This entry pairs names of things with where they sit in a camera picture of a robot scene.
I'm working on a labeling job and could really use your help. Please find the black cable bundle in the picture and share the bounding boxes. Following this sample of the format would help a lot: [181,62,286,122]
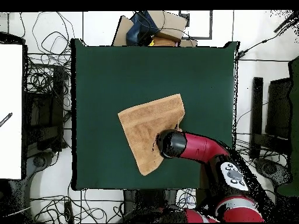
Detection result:
[235,132,290,220]

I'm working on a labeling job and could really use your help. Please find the brown cardboard box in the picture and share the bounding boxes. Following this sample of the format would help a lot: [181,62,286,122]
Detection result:
[147,10,189,43]

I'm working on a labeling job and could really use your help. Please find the black cable with adapter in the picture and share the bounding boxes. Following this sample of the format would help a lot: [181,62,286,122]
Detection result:
[238,13,299,59]

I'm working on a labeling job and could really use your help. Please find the black pedestal leg with foot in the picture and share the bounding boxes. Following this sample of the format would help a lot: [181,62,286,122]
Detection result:
[253,157,294,187]
[25,151,55,223]

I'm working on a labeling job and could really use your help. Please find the black upright bar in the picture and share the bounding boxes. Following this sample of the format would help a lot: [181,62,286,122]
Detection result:
[249,76,264,159]

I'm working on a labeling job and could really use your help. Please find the dark green table cloth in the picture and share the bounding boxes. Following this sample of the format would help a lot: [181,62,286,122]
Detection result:
[71,38,239,191]

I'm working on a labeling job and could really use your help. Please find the orange terry towel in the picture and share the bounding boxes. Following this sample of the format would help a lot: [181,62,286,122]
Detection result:
[117,93,186,177]

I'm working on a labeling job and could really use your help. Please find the tangle of black cables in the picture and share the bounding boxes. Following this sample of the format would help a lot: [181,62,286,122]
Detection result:
[19,11,73,106]

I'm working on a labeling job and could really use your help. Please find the loose black floor cables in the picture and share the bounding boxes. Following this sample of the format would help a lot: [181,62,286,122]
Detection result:
[30,186,124,223]

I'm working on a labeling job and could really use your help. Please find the black equipment stand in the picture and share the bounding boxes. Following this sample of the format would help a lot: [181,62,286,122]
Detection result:
[23,65,65,152]

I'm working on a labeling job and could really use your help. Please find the white panel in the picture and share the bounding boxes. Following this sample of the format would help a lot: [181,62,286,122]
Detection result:
[0,44,23,180]

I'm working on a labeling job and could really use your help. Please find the flat brown cardboard sheet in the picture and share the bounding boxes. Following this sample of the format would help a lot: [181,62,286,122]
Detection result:
[112,15,135,47]

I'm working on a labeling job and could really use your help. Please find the striped black rod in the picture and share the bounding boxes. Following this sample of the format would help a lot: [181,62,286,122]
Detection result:
[0,112,13,128]

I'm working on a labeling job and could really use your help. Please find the blue garment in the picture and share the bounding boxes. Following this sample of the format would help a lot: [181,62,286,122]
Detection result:
[126,11,162,46]

